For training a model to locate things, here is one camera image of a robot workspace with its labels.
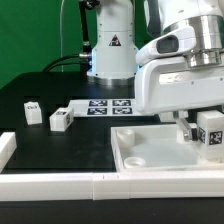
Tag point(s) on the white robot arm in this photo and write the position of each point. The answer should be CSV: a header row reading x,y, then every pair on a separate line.
x,y
193,29

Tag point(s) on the white U-shaped obstacle fence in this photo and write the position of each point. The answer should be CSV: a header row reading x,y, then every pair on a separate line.
x,y
103,186

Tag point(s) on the white square table top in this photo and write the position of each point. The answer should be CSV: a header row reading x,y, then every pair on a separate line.
x,y
157,148

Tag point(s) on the white sheet with markers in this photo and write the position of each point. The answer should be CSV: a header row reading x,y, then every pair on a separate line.
x,y
104,107

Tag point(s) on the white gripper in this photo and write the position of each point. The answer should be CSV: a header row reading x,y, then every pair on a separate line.
x,y
167,85

